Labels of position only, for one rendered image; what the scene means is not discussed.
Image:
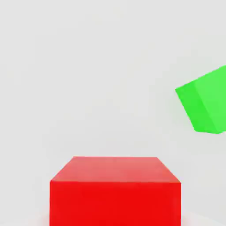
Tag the small red cube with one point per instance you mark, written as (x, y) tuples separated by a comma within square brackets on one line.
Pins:
[(114, 201)]

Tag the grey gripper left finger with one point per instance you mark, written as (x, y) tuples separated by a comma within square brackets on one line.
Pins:
[(38, 222)]

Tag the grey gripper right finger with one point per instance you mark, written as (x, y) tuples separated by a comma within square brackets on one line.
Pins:
[(192, 221)]

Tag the small green cube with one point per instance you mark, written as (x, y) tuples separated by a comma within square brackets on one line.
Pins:
[(206, 102)]

